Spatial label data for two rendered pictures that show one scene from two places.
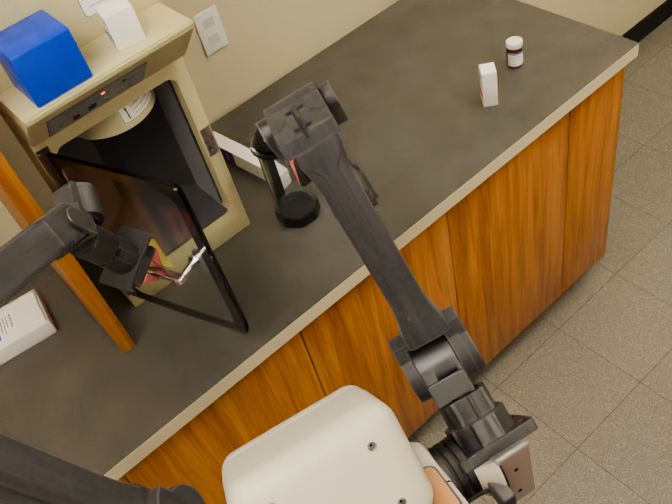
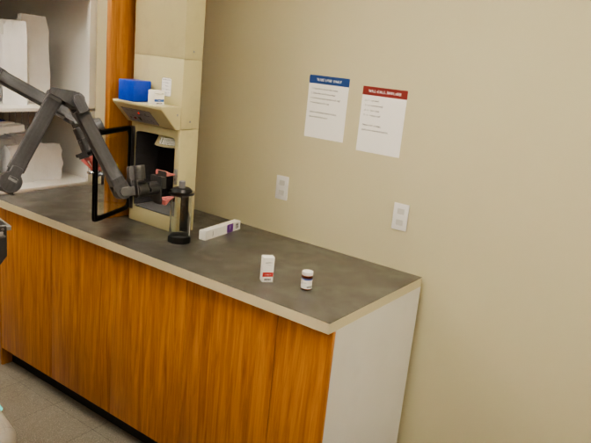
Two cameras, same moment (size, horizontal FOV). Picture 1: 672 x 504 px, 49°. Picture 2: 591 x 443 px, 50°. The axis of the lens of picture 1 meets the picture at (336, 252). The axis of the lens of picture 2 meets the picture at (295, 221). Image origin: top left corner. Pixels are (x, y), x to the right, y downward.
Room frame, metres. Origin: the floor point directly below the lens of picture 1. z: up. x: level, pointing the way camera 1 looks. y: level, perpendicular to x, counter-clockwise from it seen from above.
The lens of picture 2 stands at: (0.48, -2.55, 1.77)
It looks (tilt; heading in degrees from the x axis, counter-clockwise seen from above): 15 degrees down; 63
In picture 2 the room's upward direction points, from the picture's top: 6 degrees clockwise
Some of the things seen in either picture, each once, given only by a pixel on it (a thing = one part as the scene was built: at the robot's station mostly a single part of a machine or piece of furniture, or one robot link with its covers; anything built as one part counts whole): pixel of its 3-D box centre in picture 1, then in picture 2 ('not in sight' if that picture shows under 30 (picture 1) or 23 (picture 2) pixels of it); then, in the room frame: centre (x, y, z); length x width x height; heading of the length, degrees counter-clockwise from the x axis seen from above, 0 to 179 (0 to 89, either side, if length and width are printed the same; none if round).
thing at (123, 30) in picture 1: (120, 22); (156, 97); (1.15, 0.23, 1.54); 0.05 x 0.05 x 0.06; 19
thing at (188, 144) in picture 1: (123, 158); (173, 170); (1.28, 0.37, 1.19); 0.26 x 0.24 x 0.35; 118
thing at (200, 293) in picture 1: (152, 249); (112, 172); (0.99, 0.32, 1.19); 0.30 x 0.01 x 0.40; 50
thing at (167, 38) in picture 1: (109, 82); (145, 113); (1.12, 0.28, 1.46); 0.32 x 0.11 x 0.10; 118
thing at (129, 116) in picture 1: (106, 99); (174, 139); (1.27, 0.34, 1.34); 0.18 x 0.18 x 0.05
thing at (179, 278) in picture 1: (171, 268); not in sight; (0.92, 0.28, 1.20); 0.10 x 0.05 x 0.03; 50
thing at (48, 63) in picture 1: (40, 58); (134, 90); (1.09, 0.35, 1.56); 0.10 x 0.10 x 0.09; 28
